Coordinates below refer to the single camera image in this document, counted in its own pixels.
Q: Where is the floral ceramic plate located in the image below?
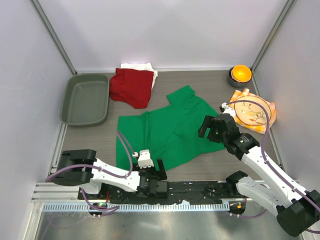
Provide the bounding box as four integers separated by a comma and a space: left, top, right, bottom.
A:
234, 96, 272, 126

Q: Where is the orange checkered cloth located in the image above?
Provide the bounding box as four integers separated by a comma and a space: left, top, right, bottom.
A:
229, 88, 276, 134

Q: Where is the green t shirt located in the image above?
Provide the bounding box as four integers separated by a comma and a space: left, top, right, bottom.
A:
117, 85, 224, 171

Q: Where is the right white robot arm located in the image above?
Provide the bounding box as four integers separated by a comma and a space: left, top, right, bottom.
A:
198, 113, 320, 237

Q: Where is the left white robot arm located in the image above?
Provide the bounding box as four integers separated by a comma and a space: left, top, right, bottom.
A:
52, 149, 169, 200

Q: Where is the grey bowl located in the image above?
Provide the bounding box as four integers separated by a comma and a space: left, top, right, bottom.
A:
226, 67, 252, 89

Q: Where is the orange bowl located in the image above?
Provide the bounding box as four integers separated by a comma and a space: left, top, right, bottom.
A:
231, 64, 252, 83

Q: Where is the red folded t shirt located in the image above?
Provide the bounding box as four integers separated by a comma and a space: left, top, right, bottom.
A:
109, 68, 154, 109

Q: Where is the white folded t shirt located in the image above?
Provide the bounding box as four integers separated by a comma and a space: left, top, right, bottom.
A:
120, 62, 158, 89

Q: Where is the grey plastic tray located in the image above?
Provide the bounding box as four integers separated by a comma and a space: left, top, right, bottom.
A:
60, 73, 110, 127

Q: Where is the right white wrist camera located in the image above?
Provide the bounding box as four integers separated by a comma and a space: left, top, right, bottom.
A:
219, 102, 236, 118

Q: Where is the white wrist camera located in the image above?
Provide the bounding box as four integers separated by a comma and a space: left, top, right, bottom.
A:
219, 102, 236, 118
132, 149, 155, 169

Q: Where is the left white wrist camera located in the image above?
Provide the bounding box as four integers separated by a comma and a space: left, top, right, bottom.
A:
132, 149, 155, 169

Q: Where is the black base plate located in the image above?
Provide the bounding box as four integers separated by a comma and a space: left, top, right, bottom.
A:
85, 181, 244, 205

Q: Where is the white slotted cable duct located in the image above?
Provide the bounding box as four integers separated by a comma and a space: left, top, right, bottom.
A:
42, 201, 230, 213

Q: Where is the right aluminium frame post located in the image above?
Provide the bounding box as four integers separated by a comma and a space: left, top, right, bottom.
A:
251, 0, 297, 72

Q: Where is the aluminium frame post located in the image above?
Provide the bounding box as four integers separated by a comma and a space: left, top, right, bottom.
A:
29, 0, 78, 76
251, 0, 297, 72

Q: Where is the left aluminium frame post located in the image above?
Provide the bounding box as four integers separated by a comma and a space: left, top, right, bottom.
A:
29, 0, 78, 76

